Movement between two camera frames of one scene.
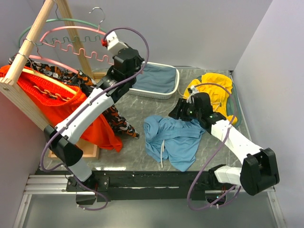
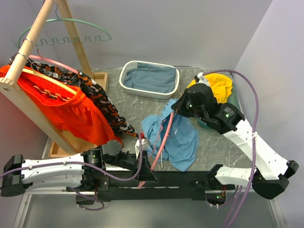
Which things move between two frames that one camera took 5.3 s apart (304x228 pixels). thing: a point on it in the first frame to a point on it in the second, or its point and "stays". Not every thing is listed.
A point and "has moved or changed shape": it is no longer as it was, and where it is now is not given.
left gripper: x=139 y=59 to x=146 y=174
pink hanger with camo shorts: x=50 y=61 stays
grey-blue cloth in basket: x=156 y=79 stays
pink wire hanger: x=83 y=28 to x=142 y=184
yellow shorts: x=218 y=88 stays
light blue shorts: x=170 y=138 has moved or changed shape
